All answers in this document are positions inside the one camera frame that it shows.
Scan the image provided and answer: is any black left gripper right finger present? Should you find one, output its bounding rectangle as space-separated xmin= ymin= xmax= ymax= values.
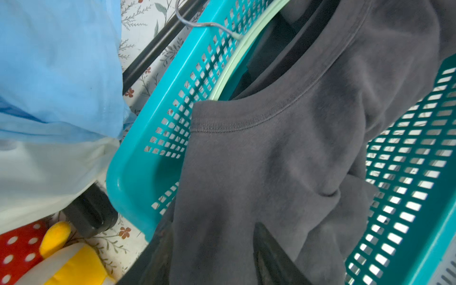
xmin=253 ymin=222 xmax=311 ymax=285

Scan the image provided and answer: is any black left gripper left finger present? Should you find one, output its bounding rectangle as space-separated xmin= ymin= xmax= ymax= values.
xmin=139 ymin=221 xmax=173 ymax=285

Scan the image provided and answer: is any dark grey t-shirt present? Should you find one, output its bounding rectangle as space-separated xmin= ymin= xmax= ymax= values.
xmin=168 ymin=1 xmax=456 ymax=285

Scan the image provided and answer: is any white t-shirt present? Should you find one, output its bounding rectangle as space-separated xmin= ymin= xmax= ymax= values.
xmin=1 ymin=138 xmax=119 ymax=233

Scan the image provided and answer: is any light blue t-shirt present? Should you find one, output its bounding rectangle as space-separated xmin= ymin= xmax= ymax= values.
xmin=1 ymin=1 xmax=136 ymax=143

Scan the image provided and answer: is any pale green hanger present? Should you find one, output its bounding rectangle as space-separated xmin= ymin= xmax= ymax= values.
xmin=175 ymin=1 xmax=288 ymax=102

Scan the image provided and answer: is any black clothes rack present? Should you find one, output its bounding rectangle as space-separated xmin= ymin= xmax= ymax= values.
xmin=62 ymin=0 xmax=209 ymax=239

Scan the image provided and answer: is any yellow plush toy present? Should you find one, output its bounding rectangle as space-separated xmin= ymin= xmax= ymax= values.
xmin=1 ymin=220 xmax=116 ymax=285

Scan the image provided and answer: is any teal perforated tray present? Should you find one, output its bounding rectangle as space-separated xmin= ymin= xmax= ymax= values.
xmin=106 ymin=1 xmax=453 ymax=285

